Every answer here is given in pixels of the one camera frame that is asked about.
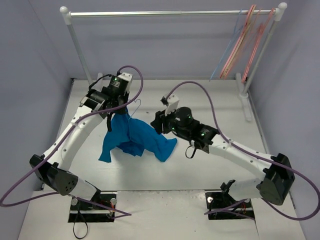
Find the thin black cable loop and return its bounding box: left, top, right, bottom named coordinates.
left=72, top=209, right=89, bottom=239

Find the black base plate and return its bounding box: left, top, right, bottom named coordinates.
left=205, top=191, right=255, bottom=221
left=68, top=192, right=117, bottom=223

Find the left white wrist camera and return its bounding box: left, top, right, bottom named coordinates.
left=118, top=72, right=133, bottom=92

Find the pink hanger right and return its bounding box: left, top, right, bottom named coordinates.
left=241, top=8, right=275, bottom=84

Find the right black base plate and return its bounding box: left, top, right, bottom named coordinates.
left=205, top=191, right=255, bottom=221

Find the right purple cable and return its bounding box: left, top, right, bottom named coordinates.
left=166, top=81, right=320, bottom=221

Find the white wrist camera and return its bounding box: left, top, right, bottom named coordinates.
left=160, top=93, right=180, bottom=116
left=118, top=72, right=133, bottom=92

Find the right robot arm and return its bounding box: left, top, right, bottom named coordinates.
left=151, top=107, right=295, bottom=206

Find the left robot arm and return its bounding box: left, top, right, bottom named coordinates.
left=29, top=72, right=133, bottom=210

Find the blue t shirt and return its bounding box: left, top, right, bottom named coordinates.
left=98, top=114, right=178, bottom=163

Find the light blue wire hanger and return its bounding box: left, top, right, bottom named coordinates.
left=127, top=98, right=142, bottom=126

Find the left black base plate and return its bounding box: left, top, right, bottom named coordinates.
left=68, top=192, right=117, bottom=223

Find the pink hanger bundle left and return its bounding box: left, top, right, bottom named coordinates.
left=219, top=4, right=257, bottom=79

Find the white metal clothes rack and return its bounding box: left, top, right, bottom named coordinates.
left=59, top=2, right=288, bottom=122

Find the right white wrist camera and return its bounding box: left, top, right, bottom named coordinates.
left=160, top=93, right=180, bottom=116

